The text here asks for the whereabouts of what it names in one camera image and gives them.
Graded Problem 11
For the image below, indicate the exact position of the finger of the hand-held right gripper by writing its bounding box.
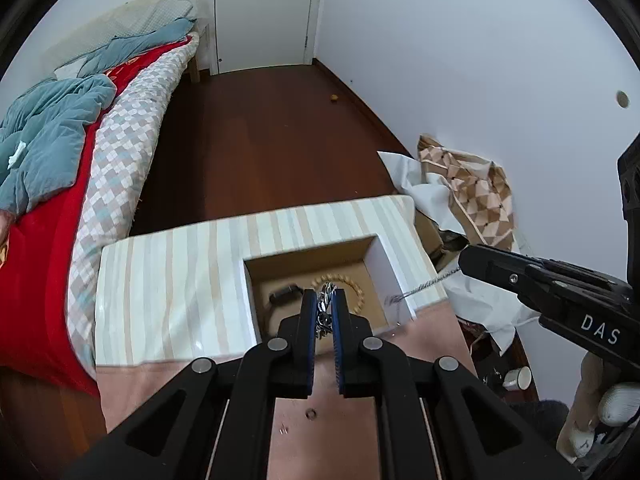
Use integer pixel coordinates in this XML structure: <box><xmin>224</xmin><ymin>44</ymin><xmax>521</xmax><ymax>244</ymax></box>
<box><xmin>458</xmin><ymin>244</ymin><xmax>547</xmax><ymax>317</ymax></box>
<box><xmin>523</xmin><ymin>256</ymin><xmax>634</xmax><ymax>311</ymax></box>

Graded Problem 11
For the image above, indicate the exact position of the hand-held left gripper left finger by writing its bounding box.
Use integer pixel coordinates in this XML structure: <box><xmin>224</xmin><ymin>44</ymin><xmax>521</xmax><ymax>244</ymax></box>
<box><xmin>65</xmin><ymin>291</ymin><xmax>319</xmax><ymax>480</ymax></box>

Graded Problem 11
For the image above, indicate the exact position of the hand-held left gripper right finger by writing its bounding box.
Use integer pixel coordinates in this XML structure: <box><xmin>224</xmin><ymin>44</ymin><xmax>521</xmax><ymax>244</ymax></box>
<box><xmin>332</xmin><ymin>288</ymin><xmax>582</xmax><ymax>480</ymax></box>

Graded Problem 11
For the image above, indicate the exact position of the thick silver chain bracelet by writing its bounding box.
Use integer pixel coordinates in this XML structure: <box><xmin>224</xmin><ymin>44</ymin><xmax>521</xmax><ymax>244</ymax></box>
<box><xmin>314</xmin><ymin>281</ymin><xmax>337</xmax><ymax>356</ymax></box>

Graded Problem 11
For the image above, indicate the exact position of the thin silver chain necklace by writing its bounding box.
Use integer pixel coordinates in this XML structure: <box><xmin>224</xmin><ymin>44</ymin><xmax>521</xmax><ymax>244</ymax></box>
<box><xmin>384</xmin><ymin>267</ymin><xmax>464</xmax><ymax>307</ymax></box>

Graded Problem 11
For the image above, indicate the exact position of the striped jewelry box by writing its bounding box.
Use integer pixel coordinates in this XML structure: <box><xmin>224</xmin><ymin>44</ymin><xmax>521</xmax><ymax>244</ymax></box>
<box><xmin>94</xmin><ymin>195</ymin><xmax>449</xmax><ymax>367</ymax></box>

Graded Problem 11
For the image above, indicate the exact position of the person's right hand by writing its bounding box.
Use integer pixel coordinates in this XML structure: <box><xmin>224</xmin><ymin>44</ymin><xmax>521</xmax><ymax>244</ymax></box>
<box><xmin>598</xmin><ymin>381</ymin><xmax>640</xmax><ymax>427</ymax></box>

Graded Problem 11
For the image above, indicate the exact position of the black wristband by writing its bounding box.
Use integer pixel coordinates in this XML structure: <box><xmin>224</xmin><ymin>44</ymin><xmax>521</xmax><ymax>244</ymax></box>
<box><xmin>268</xmin><ymin>285</ymin><xmax>302</xmax><ymax>307</ymax></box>

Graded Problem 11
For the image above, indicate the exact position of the brown diamond-pattern cloth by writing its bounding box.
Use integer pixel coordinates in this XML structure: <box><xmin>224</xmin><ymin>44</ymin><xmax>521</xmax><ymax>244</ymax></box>
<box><xmin>417</xmin><ymin>133</ymin><xmax>522</xmax><ymax>254</ymax></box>

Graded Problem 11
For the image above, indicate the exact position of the white cup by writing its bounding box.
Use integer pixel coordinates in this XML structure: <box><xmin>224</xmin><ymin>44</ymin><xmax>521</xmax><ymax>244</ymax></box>
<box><xmin>502</xmin><ymin>365</ymin><xmax>534</xmax><ymax>391</ymax></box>

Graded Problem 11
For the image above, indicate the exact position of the dark fluffy cloth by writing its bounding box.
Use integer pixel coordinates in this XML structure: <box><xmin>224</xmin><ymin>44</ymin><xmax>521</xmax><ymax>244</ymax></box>
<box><xmin>527</xmin><ymin>399</ymin><xmax>572</xmax><ymax>443</ymax></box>

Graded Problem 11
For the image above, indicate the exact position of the white crumpled sheet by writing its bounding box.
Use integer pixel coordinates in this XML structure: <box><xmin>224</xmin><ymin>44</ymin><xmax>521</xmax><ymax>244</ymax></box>
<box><xmin>377</xmin><ymin>150</ymin><xmax>542</xmax><ymax>357</ymax></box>

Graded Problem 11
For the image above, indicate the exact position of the red blanket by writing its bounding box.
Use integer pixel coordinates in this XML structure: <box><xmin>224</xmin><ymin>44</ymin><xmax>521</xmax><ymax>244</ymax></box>
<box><xmin>0</xmin><ymin>42</ymin><xmax>194</xmax><ymax>399</ymax></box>

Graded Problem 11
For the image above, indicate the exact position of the checked diamond-pattern quilt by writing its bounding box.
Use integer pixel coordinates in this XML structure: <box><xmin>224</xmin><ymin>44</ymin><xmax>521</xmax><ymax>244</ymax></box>
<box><xmin>65</xmin><ymin>32</ymin><xmax>201</xmax><ymax>382</ymax></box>

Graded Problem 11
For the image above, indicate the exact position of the wooden bed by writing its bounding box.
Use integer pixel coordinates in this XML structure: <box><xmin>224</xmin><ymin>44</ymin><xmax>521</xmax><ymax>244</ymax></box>
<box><xmin>0</xmin><ymin>0</ymin><xmax>209</xmax><ymax>401</ymax></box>

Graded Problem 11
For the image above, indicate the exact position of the white door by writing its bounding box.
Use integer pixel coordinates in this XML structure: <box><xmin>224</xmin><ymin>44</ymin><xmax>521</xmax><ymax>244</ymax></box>
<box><xmin>214</xmin><ymin>0</ymin><xmax>319</xmax><ymax>75</ymax></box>

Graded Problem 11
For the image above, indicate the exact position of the blue quilt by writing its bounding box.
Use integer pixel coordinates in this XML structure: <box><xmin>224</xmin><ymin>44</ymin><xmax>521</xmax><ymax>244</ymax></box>
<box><xmin>0</xmin><ymin>17</ymin><xmax>199</xmax><ymax>214</ymax></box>

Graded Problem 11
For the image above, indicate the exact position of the white tissue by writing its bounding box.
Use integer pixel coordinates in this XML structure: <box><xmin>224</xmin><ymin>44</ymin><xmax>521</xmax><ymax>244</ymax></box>
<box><xmin>6</xmin><ymin>141</ymin><xmax>29</xmax><ymax>170</ymax></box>

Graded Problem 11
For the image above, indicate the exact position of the pale checked pillow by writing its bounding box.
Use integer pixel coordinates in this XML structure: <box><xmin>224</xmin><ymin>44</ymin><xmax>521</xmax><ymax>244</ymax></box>
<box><xmin>47</xmin><ymin>0</ymin><xmax>202</xmax><ymax>72</ymax></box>

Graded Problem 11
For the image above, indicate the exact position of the wooden bead bracelet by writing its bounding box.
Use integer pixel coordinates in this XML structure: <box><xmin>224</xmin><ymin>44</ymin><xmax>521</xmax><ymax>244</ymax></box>
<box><xmin>310</xmin><ymin>273</ymin><xmax>369</xmax><ymax>319</ymax></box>

